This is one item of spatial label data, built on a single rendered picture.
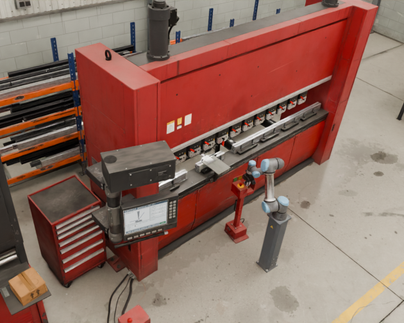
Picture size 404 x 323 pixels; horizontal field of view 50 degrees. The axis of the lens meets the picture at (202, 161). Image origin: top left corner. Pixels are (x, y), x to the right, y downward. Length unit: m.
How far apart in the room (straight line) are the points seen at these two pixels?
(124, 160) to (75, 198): 1.27
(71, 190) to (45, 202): 0.27
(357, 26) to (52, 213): 4.01
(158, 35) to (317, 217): 3.26
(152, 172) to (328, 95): 3.53
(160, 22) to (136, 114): 0.75
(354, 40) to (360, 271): 2.74
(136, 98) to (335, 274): 3.09
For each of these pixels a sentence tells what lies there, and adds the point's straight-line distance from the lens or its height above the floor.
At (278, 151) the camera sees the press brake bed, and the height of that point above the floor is 0.66.
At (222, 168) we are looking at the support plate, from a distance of 4.58.
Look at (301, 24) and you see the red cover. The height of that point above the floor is 2.26.
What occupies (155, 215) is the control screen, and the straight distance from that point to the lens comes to 3.40.
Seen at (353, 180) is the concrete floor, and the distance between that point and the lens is 6.55.
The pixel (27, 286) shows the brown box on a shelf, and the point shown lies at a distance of 3.55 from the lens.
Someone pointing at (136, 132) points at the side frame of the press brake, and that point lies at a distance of 3.45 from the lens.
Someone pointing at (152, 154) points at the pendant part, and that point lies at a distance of 3.16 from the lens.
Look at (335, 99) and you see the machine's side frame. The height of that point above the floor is 1.10.
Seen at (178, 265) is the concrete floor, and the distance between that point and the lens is 4.93.
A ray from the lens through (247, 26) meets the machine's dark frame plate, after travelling 4.52.
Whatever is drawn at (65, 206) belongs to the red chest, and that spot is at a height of 0.98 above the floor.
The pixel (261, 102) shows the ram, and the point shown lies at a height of 1.46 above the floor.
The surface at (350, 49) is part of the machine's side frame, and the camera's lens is 5.79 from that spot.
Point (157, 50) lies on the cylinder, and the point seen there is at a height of 2.39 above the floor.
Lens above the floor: 3.88
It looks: 38 degrees down
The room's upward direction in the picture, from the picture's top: 5 degrees clockwise
